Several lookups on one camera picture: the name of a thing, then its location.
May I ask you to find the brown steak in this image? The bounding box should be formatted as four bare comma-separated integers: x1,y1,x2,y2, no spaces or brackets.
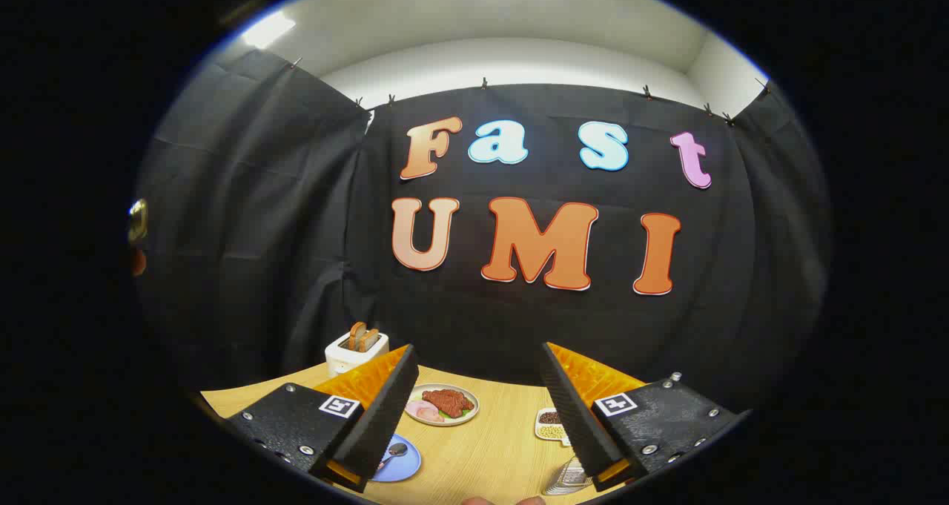
423,389,475,418

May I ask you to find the metal wire basket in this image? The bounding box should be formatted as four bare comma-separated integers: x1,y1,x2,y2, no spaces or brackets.
543,457,594,497

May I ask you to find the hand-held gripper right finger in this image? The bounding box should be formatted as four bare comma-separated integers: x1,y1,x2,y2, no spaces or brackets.
540,342,750,492

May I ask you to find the grey round plate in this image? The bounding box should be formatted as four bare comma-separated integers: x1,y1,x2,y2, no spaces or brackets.
406,383,480,426

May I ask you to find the blue round plate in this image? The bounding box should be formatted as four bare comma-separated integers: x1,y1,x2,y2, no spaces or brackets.
371,434,422,483

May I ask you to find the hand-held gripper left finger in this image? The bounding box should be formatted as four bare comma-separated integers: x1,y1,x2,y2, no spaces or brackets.
222,344,420,493

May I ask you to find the ceiling light panel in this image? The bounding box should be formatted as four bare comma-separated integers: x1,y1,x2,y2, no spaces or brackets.
241,10,297,50

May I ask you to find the white toaster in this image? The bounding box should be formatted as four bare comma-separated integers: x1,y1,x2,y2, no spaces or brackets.
325,331,390,377

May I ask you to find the white divided dish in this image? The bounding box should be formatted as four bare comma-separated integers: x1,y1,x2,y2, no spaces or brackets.
535,407,572,446

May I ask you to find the shiny metal object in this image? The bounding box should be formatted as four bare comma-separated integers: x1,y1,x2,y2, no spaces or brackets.
128,199,149,245

